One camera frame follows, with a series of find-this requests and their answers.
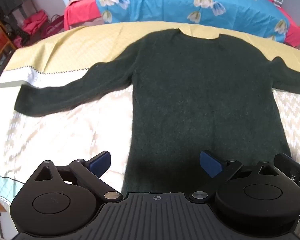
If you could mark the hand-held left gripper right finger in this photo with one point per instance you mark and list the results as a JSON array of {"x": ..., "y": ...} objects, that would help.
[{"x": 210, "y": 165}]

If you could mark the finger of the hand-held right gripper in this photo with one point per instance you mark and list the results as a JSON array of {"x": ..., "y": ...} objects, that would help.
[{"x": 293, "y": 166}]

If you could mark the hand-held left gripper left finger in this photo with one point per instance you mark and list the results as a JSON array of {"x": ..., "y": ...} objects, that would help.
[{"x": 100, "y": 163}]

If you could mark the dark green knit sweater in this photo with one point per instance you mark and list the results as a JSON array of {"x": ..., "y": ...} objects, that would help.
[{"x": 190, "y": 105}]

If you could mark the yellow beige patterned bedsheet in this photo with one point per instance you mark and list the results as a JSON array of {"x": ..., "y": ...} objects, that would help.
[{"x": 65, "y": 135}]

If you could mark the pink handbag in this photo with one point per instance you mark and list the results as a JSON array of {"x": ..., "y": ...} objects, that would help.
[{"x": 55, "y": 25}]

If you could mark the blue floral bed cover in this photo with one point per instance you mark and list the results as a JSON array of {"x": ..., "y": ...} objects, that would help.
[{"x": 82, "y": 13}]

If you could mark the pink red bag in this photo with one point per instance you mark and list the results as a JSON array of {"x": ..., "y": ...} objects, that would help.
[{"x": 35, "y": 21}]

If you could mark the wooden shelf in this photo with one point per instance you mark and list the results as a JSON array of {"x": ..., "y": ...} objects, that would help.
[{"x": 0, "y": 40}]

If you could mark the blue floral quilt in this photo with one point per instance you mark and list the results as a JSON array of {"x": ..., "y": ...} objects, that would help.
[{"x": 165, "y": 2}]

